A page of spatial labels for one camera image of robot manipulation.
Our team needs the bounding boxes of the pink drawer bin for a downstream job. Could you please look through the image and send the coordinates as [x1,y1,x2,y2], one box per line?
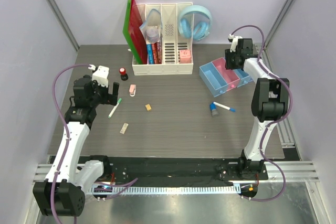
[212,58,240,91]

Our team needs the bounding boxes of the light blue drawer bin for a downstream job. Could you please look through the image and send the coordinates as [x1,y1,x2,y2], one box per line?
[199,62,228,97]

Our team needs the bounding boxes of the small tan eraser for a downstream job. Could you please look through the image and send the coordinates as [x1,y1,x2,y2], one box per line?
[145,104,152,111]

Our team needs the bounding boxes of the beige long eraser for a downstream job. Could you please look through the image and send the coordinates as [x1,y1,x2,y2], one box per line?
[120,123,129,134]

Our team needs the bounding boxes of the blue white marker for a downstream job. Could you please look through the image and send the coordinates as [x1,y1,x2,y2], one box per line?
[213,102,236,112]

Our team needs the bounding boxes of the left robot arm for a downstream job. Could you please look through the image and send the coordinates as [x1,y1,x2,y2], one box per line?
[33,71,119,217]

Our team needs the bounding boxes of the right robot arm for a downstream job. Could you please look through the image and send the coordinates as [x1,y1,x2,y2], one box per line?
[225,35,289,179]

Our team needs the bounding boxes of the red black stamp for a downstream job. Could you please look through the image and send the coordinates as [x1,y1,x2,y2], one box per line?
[119,68,129,81]

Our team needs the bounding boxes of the green white marker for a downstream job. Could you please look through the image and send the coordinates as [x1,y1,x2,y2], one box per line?
[108,98,122,119]

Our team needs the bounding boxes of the pink stapler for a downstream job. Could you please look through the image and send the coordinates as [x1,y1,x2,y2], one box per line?
[129,84,137,97]

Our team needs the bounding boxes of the pink cube box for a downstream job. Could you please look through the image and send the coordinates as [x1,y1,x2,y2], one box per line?
[179,49,192,63]

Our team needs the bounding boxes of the blue grey glue stick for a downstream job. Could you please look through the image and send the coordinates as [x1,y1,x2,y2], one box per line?
[209,103,219,117]

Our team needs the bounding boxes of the light blue headphones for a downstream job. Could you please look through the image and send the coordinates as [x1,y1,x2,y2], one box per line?
[177,5,213,41]

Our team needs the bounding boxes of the green red folder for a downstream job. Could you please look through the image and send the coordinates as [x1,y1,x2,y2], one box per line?
[122,0,148,65]

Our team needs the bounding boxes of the white file organizer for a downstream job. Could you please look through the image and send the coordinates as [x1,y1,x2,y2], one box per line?
[132,2,193,76]

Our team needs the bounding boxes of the clear zip pouch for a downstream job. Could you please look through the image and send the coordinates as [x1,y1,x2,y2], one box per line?
[139,9,162,44]

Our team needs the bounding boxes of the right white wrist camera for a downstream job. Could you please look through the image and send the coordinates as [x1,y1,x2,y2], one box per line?
[228,34,242,52]

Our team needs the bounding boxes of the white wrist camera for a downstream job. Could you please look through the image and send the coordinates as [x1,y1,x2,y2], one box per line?
[92,66,109,88]
[228,34,242,52]

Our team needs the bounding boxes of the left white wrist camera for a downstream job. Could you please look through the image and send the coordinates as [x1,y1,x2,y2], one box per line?
[92,66,109,88]

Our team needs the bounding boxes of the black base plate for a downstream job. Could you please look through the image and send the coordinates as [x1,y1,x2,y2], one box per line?
[76,155,271,183]

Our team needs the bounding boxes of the white slotted cable duct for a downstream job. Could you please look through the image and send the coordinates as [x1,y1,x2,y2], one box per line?
[90,184,241,196]

